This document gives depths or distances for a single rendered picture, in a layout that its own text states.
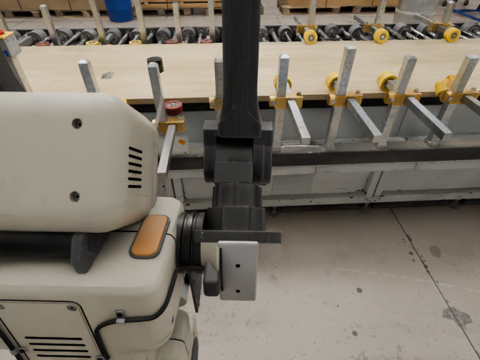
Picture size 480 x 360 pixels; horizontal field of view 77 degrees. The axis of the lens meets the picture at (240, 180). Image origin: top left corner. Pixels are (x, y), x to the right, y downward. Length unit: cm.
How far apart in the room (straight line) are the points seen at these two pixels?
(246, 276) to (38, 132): 28
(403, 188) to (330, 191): 48
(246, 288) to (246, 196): 12
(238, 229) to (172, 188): 149
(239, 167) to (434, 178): 196
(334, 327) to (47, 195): 154
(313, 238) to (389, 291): 49
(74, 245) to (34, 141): 11
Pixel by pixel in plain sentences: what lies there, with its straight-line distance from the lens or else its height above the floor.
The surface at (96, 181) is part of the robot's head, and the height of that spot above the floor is 133.
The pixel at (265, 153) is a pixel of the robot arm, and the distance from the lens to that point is 45.
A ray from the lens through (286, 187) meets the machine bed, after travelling 194.
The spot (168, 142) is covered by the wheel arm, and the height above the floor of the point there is 86.
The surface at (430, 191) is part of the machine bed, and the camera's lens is 235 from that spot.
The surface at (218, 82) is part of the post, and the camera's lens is 125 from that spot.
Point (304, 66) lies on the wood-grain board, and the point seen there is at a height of 90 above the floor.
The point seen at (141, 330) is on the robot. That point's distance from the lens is 41.
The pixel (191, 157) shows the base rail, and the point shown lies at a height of 70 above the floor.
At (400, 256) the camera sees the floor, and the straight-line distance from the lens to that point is 209.
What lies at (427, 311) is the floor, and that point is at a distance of 195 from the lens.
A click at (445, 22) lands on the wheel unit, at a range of 279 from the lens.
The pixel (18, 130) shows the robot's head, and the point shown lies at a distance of 38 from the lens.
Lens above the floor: 153
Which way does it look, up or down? 41 degrees down
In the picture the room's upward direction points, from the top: straight up
